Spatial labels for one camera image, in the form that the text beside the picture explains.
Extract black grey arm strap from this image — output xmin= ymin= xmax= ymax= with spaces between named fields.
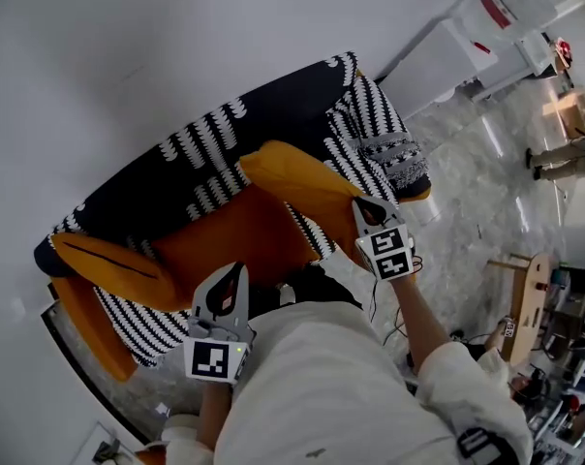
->
xmin=456 ymin=426 xmax=508 ymax=465

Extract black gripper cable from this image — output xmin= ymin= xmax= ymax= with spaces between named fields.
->
xmin=367 ymin=253 xmax=425 ymax=346

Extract person's left forearm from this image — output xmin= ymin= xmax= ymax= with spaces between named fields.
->
xmin=197 ymin=382 xmax=235 ymax=453

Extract person's white shirt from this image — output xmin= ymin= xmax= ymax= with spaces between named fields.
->
xmin=160 ymin=301 xmax=535 ymax=465

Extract dark equipment cart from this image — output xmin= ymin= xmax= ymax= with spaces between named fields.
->
xmin=539 ymin=259 xmax=585 ymax=357

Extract grey patterned cushion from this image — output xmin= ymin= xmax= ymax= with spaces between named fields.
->
xmin=354 ymin=131 xmax=431 ymax=199

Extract black floor trim strip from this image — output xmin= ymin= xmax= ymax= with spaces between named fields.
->
xmin=40 ymin=282 xmax=166 ymax=449

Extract person's right forearm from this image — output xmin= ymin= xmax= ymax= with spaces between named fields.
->
xmin=391 ymin=272 xmax=453 ymax=377

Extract wooden stool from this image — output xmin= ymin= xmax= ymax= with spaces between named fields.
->
xmin=485 ymin=252 xmax=556 ymax=369

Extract cardboard box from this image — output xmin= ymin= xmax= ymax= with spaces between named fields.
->
xmin=541 ymin=89 xmax=585 ymax=140

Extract black white patterned sofa backrest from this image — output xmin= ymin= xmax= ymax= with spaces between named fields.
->
xmin=33 ymin=50 xmax=432 ymax=383

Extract white appliance with red label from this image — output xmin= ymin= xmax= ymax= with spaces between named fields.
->
xmin=450 ymin=0 xmax=559 ymax=44

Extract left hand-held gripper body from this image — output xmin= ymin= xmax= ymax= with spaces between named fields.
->
xmin=182 ymin=302 xmax=258 ymax=386

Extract white cabinet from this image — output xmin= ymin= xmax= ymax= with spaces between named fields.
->
xmin=382 ymin=16 xmax=500 ymax=118

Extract person's dark trousers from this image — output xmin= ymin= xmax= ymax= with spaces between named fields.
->
xmin=247 ymin=262 xmax=365 ymax=313

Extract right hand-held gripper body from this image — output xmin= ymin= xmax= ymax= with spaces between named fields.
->
xmin=354 ymin=223 xmax=416 ymax=283

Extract orange cushion with zipper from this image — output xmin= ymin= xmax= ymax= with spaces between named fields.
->
xmin=49 ymin=232 xmax=178 ymax=313

